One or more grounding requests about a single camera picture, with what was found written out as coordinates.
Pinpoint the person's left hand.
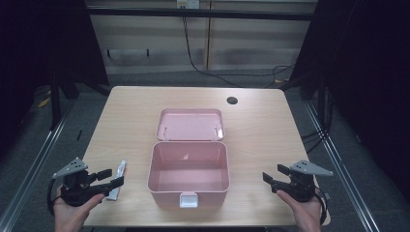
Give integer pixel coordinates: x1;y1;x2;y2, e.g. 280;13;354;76
52;187;106;232

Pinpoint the long black wall cable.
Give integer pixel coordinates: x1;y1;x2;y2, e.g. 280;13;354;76
182;14;296;89

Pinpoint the white wall power socket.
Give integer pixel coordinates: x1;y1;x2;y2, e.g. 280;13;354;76
176;0;201;10

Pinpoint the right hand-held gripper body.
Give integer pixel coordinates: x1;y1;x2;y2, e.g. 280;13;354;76
271;159;335;204

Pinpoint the black stand leg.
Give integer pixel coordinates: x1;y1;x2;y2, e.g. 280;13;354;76
48;72;63;131

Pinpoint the metal floor rail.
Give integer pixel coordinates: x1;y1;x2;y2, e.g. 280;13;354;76
303;100;383;232
0;96;76;232

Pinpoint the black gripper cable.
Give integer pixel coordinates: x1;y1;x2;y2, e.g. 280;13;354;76
46;178;66;217
314;188;329;226

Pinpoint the person's right hand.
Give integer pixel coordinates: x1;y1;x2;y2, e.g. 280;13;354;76
276;188;324;232

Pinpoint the black horizontal frame beam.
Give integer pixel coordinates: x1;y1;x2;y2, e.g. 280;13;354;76
86;7;319;22

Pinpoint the bundle of black floor cables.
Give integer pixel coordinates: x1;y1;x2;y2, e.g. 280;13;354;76
300;127;332;155

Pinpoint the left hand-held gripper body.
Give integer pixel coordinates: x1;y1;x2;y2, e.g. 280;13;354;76
51;157;108;208

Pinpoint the pink plastic box with lid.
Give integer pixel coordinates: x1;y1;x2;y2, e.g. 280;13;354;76
147;107;231;209

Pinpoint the black curtain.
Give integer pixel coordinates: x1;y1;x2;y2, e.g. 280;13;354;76
0;0;110;162
283;0;410;201

